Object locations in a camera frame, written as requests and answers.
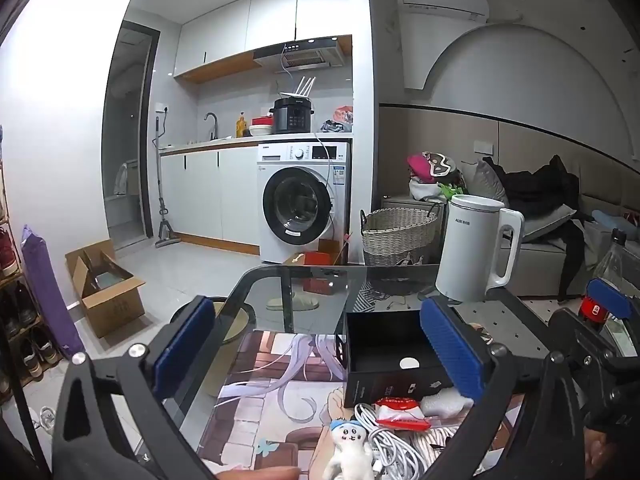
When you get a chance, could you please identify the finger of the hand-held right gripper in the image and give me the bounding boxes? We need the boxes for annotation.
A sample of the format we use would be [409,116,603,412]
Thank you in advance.
[547,278,633,391]

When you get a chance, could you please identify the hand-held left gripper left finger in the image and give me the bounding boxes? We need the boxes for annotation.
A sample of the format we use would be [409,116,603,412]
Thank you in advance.
[52,295,218,480]

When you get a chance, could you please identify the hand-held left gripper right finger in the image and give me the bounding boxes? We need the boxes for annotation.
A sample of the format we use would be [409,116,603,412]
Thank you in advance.
[419,295,592,480]

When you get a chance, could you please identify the white fluffy toy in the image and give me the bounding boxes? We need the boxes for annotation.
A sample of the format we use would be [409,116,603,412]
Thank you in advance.
[420,388,474,419]

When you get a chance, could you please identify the black cardboard box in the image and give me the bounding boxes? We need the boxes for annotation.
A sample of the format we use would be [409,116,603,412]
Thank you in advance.
[344,310,482,409]

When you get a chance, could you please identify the red and white glue packet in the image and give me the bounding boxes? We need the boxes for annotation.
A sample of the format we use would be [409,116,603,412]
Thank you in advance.
[374,396,432,431]

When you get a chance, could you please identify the bagged white cable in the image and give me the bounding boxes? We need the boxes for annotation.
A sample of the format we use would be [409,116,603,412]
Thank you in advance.
[400,425,467,462]

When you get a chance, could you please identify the white cable coil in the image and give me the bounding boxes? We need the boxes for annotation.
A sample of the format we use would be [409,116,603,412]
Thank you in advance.
[354,402,427,480]

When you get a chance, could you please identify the white plush doll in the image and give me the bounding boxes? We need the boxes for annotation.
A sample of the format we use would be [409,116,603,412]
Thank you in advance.
[322,420,376,480]

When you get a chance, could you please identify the person's right hand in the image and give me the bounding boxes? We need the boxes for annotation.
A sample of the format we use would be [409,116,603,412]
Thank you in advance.
[584,429,619,472]

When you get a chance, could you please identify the clear bottle with red label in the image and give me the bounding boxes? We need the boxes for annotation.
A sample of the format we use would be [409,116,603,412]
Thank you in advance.
[577,228,640,332]

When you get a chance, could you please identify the brown cardboard box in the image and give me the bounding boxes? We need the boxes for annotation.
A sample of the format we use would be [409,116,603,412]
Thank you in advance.
[65,240,147,339]

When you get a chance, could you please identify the printed anime desk mat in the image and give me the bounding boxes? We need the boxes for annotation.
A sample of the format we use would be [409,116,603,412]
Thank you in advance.
[197,330,527,480]

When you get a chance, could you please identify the white electric kettle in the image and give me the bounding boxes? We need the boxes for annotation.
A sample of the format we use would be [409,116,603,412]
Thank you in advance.
[435,194,525,304]

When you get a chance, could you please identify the beige slipper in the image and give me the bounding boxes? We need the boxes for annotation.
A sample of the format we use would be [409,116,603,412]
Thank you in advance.
[265,293,320,311]

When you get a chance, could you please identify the wicker laundry basket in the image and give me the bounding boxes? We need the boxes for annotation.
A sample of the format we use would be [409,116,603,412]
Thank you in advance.
[361,207,444,267]

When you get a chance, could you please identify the black jacket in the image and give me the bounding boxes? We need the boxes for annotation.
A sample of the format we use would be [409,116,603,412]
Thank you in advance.
[482,155,587,301]

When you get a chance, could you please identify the purple mat bag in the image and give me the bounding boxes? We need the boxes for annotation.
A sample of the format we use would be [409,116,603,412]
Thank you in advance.
[21,225,86,359]

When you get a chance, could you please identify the upright floor mop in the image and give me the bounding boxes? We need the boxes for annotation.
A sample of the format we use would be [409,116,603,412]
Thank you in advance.
[153,116,181,249]

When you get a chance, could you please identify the white base cabinets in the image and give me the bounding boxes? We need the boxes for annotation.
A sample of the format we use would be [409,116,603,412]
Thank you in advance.
[160,144,261,257]

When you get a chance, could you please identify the red box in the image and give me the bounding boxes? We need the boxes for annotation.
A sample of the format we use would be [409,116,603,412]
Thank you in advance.
[281,238,352,297]

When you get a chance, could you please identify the grey pillow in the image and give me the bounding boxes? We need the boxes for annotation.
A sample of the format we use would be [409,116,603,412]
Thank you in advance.
[469,159,577,242]

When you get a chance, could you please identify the shoe rack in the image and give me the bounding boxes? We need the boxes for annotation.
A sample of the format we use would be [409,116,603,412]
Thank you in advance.
[0,160,53,403]

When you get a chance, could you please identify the pile of clothes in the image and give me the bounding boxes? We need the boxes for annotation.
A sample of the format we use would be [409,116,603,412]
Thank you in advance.
[406,151,467,204]

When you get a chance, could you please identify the white washing machine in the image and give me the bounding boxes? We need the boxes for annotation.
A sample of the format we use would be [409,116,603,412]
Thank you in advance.
[257,141,351,265]

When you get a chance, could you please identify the dark framed doorway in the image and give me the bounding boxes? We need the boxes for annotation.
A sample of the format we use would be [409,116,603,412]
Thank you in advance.
[102,20,161,257]

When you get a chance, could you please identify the black pressure cooker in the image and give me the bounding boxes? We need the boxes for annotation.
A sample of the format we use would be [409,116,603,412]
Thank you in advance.
[269,96,315,135]

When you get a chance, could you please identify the snack bags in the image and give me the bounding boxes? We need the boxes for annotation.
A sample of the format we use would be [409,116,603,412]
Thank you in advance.
[320,105,354,134]

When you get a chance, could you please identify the white wifi router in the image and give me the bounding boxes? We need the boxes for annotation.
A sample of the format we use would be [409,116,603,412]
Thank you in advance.
[280,76,317,99]

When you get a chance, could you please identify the range hood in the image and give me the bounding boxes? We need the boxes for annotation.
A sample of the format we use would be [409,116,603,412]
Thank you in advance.
[252,36,351,72]

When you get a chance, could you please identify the white air conditioner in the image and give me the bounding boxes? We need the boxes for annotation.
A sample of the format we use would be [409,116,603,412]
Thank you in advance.
[397,0,490,24]

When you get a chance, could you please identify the white wall cabinets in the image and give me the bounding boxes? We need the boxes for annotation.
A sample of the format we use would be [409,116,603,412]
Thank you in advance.
[173,0,351,79]

